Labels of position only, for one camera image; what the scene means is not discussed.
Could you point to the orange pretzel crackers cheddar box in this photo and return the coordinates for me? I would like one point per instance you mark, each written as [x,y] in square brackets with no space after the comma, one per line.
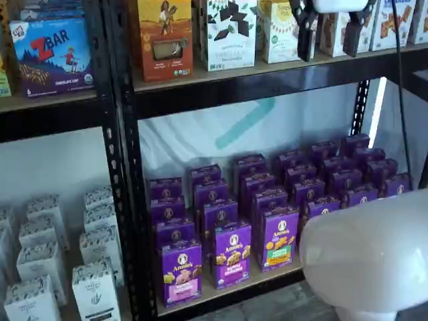
[334,36]

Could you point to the purple Annie's box pink patch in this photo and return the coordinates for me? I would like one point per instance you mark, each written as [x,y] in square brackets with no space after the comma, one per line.
[182,277]

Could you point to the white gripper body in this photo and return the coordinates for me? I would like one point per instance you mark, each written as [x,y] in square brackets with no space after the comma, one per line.
[341,5]

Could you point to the white small cartons group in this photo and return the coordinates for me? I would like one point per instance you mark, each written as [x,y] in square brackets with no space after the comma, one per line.
[50,117]

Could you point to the purple Annie's chocolate chip grahams box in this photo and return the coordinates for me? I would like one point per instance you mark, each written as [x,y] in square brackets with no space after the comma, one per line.
[232,257]

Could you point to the blue Z Bar box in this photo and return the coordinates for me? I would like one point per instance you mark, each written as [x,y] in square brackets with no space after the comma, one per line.
[50,57]

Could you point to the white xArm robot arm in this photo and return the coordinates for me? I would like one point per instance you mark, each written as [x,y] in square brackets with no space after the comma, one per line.
[361,254]

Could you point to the black metal shelving rack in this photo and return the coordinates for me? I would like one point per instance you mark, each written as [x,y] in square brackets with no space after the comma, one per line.
[234,97]

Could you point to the orange Revival snack box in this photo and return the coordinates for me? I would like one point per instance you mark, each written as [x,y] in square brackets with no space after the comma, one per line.
[165,40]

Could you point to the blue snack box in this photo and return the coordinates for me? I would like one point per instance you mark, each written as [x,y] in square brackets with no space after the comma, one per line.
[50,10]

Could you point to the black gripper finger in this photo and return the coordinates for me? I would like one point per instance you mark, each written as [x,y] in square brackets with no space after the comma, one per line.
[306,36]
[353,36]

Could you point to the Simple Mills granola bar box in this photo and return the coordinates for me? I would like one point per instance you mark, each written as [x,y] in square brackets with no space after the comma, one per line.
[277,33]

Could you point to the Simple Mills dark thins box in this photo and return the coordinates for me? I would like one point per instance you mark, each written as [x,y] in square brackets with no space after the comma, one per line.
[230,36]

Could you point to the white carton box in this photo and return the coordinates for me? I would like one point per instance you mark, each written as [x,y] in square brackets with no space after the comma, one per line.
[99,217]
[100,250]
[98,197]
[95,291]
[37,232]
[43,207]
[7,219]
[40,264]
[31,301]

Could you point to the purple Annie's hidden veggies box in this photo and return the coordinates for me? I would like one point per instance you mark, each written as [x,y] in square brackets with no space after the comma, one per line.
[281,240]

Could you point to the white snack box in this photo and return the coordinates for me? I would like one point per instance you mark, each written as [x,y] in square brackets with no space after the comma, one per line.
[421,20]

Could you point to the blue sea salt crackers box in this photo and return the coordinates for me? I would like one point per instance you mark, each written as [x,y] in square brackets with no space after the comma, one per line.
[388,26]

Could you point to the yellow Bobo's box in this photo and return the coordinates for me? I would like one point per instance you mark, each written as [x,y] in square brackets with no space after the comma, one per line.
[4,40]

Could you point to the purple Annie's box yellow patch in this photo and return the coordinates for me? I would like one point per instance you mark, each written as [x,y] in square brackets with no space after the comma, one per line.
[321,209]

